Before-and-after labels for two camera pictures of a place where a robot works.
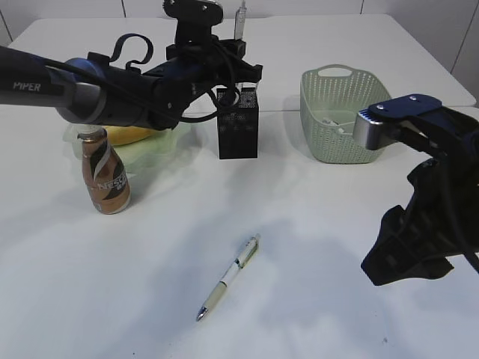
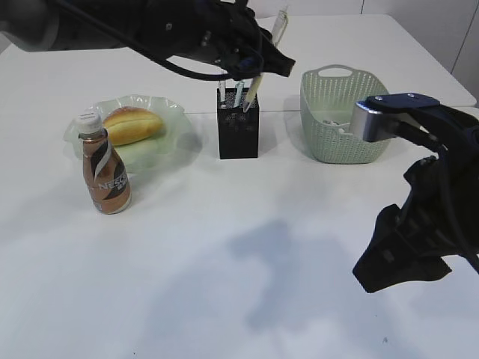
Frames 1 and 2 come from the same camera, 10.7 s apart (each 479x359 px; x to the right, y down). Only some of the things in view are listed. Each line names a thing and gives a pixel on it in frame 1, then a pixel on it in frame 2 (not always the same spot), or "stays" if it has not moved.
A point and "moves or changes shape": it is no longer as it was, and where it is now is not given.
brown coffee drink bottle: [105, 173] stays
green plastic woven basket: [331, 97] stays
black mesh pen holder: [238, 125] stays
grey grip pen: [240, 20] moves or changes shape
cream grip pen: [251, 246] to [281, 20]
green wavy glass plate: [165, 149] stays
